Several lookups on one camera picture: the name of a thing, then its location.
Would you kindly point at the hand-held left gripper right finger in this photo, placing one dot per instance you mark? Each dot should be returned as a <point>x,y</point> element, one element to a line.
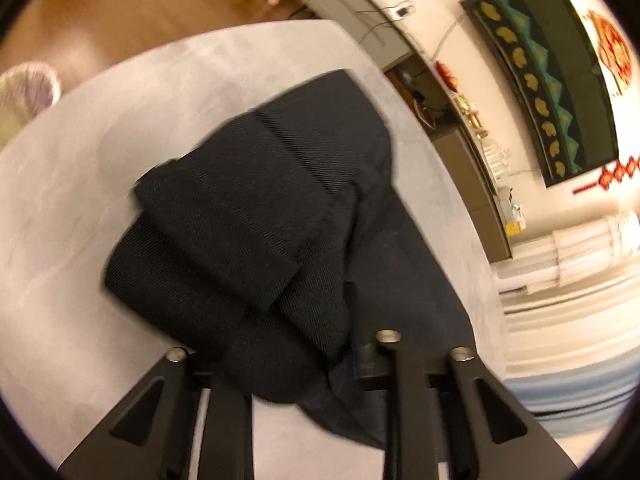
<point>400,390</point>

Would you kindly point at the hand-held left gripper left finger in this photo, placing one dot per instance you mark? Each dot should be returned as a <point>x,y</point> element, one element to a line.
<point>175,410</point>

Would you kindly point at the black pants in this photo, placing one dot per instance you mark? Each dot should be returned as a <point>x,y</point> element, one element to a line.
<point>280,240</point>

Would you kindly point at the white striped bedding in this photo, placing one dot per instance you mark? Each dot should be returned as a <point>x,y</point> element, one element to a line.
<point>570,340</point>

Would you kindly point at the round grey table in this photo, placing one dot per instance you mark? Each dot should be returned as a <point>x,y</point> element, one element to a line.
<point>100,210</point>

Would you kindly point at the long grey media cabinet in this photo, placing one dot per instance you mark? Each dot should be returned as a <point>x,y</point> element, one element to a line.
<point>430,110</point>

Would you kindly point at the red hanging knot decoration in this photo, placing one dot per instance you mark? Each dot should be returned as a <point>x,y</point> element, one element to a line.
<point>612,175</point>

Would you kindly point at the white woven basket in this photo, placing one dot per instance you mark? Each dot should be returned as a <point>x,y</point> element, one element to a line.
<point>25,92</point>

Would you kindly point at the wall television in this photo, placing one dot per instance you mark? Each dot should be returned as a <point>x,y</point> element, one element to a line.
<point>545,80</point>

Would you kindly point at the red wall ornament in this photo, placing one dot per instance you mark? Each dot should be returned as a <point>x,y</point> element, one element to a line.
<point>611,50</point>

